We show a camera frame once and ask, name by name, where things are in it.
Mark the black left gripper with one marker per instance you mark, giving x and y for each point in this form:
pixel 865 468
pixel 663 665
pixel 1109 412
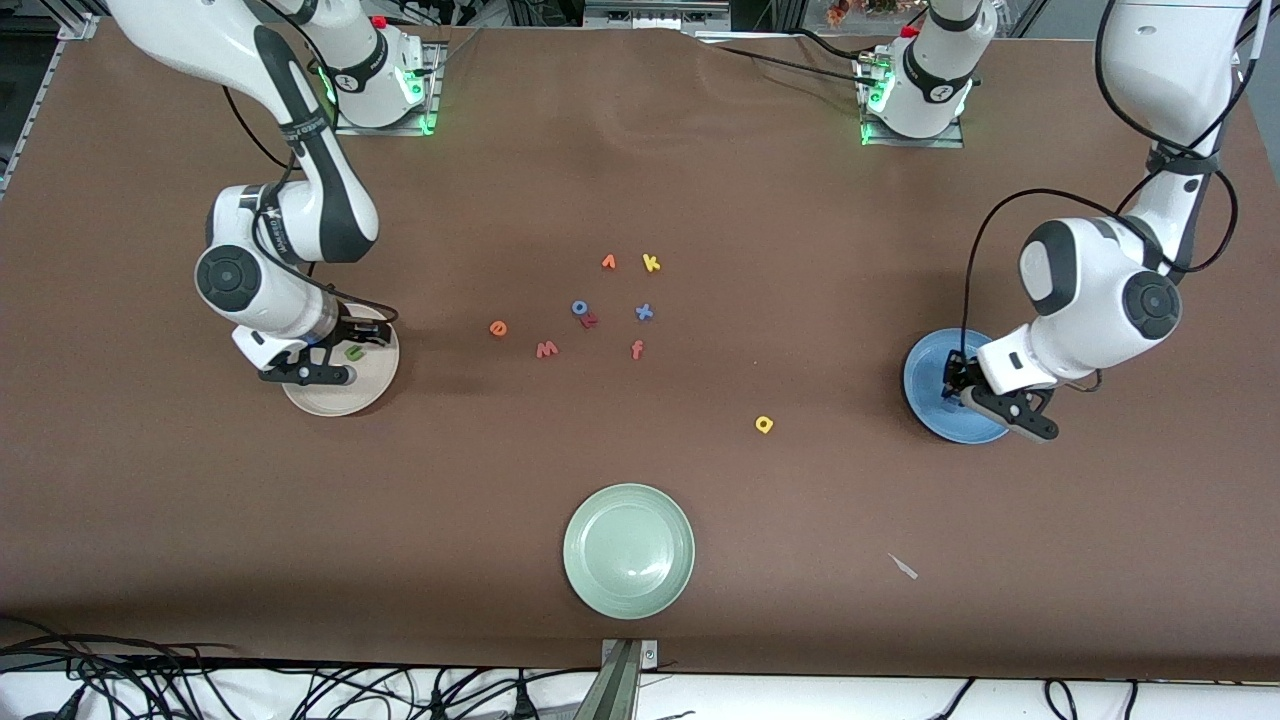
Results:
pixel 957 377

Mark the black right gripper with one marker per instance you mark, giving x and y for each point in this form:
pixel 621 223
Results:
pixel 349 331

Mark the red foam letter w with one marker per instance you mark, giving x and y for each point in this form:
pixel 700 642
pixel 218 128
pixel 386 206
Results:
pixel 547 352

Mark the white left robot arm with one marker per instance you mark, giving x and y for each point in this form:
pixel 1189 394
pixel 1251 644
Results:
pixel 1100 300

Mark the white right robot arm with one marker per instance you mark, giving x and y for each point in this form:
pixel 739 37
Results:
pixel 260 285

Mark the blue round plate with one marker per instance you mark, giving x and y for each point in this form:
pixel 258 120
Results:
pixel 925 400

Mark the beige round plate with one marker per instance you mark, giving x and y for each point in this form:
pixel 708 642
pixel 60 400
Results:
pixel 350 397

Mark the small white paper scrap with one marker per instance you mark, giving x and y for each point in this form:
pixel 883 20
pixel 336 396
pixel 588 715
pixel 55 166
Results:
pixel 905 569

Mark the green round plate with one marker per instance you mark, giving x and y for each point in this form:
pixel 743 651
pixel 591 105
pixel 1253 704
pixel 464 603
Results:
pixel 628 551

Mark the small orange object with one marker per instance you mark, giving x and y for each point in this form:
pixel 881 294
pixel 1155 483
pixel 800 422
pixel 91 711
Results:
pixel 838 10

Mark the grey metal box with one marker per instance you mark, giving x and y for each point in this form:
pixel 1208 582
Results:
pixel 655 12

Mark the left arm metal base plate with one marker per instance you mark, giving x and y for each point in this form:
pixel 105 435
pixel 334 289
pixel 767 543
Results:
pixel 950 143

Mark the long aluminium table rail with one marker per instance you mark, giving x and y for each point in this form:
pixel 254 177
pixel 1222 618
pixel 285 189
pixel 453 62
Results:
pixel 40 100

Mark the grey metal camera post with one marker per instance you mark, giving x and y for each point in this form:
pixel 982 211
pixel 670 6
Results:
pixel 622 685

